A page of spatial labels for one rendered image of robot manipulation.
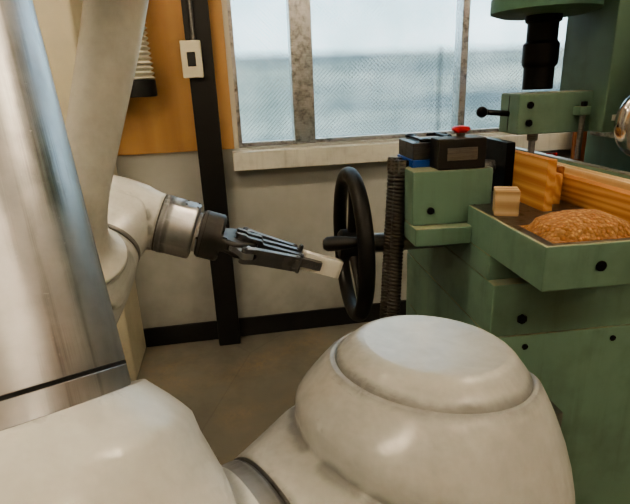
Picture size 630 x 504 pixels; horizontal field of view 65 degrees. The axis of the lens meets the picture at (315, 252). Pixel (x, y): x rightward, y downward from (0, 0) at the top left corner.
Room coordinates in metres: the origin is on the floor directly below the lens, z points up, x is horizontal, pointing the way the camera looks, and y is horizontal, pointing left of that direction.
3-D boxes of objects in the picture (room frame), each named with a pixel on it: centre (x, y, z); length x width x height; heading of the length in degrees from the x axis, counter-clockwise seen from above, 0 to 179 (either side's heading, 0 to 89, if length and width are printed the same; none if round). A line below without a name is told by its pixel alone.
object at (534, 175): (0.84, -0.35, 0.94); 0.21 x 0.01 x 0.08; 6
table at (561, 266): (0.88, -0.31, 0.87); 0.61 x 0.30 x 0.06; 6
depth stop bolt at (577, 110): (0.89, -0.47, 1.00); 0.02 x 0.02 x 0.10; 6
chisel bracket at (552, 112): (0.93, -0.43, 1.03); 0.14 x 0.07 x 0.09; 96
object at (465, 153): (0.86, -0.22, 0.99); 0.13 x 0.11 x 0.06; 6
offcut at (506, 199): (0.74, -0.29, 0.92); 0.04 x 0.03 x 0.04; 165
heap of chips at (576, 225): (0.63, -0.35, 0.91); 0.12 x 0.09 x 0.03; 96
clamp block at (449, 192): (0.87, -0.22, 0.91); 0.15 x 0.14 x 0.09; 6
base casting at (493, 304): (0.94, -0.53, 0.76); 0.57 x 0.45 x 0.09; 96
